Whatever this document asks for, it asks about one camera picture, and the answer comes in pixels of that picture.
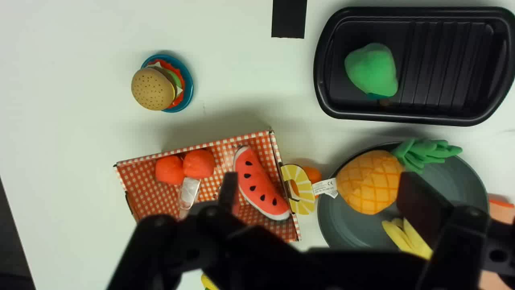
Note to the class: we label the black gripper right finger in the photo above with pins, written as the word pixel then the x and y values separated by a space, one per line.
pixel 423 206

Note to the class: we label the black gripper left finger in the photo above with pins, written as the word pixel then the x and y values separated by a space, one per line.
pixel 226 192

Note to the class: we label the plush toy pineapple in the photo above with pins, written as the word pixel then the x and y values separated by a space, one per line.
pixel 370 179

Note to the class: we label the red checkered fruit basket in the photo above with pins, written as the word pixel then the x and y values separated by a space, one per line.
pixel 144 193

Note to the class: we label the small orange plush fruit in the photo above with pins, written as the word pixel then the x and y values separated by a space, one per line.
pixel 312 172

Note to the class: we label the black rectangular plastic tray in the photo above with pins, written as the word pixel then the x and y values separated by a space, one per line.
pixel 455 32

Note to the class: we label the plush watermelon slice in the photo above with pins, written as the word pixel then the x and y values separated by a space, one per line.
pixel 259 185

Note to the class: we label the yellow plush banana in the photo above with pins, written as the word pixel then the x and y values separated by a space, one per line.
pixel 403 235

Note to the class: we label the red plush mushroom white stem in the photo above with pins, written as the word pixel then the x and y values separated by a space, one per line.
pixel 196 163

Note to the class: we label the round grey plate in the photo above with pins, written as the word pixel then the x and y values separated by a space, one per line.
pixel 455 179

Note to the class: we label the red-orange plush tomato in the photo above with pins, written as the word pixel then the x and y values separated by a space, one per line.
pixel 169 169

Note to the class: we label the salmon orange cloth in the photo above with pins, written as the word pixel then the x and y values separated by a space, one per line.
pixel 502 211

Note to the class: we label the small yellow toy piece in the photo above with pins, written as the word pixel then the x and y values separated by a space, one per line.
pixel 207 282

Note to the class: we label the small blue plate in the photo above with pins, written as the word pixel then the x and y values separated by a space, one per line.
pixel 186 80

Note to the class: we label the plush toy burger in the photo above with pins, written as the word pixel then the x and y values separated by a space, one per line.
pixel 152 88

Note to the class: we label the green plush pear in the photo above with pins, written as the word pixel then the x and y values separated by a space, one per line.
pixel 371 69

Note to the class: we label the black tape strip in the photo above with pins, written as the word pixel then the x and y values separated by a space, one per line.
pixel 288 16

